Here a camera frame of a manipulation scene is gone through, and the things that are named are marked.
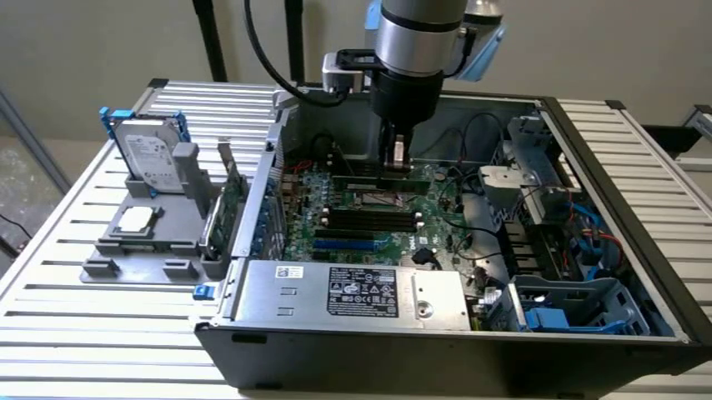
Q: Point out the black RAM slot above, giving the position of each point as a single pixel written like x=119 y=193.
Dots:
x=368 y=221
x=368 y=227
x=368 y=216
x=368 y=210

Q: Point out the blue disk bay latch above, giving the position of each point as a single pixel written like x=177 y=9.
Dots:
x=548 y=318

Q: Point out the green RAM stick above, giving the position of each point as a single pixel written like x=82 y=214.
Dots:
x=384 y=182

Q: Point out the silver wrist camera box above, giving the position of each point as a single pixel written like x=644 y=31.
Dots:
x=342 y=71

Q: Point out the blue expansion slot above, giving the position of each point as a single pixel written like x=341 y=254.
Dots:
x=342 y=243

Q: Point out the CPU socket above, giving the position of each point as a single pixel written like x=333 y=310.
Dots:
x=378 y=199

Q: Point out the grey parts rack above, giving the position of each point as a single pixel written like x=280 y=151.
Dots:
x=155 y=233

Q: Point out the black open PC case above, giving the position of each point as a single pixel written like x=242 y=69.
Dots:
x=445 y=358

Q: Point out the black expansion slot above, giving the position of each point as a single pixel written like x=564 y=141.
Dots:
x=334 y=255

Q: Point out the green Dell motherboard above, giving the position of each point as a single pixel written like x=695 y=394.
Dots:
x=368 y=225

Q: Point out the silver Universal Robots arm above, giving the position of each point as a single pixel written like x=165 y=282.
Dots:
x=417 y=33

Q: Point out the grey disk bay cage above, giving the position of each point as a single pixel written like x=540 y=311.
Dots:
x=579 y=298

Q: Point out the silver optical drive cage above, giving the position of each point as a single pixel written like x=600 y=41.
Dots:
x=528 y=166

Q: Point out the silver power supply unit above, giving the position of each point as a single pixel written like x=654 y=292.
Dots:
x=345 y=293

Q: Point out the blue case side latch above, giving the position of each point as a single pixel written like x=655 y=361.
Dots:
x=205 y=291

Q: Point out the black stand pole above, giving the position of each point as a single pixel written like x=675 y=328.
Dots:
x=294 y=41
x=211 y=41

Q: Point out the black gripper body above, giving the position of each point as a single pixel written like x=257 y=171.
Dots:
x=406 y=96

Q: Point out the silver hard disk blue frame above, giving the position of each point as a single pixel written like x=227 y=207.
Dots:
x=149 y=156

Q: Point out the silver CPU chip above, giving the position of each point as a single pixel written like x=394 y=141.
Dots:
x=134 y=218

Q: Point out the green graphics card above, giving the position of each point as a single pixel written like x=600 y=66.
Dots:
x=222 y=208

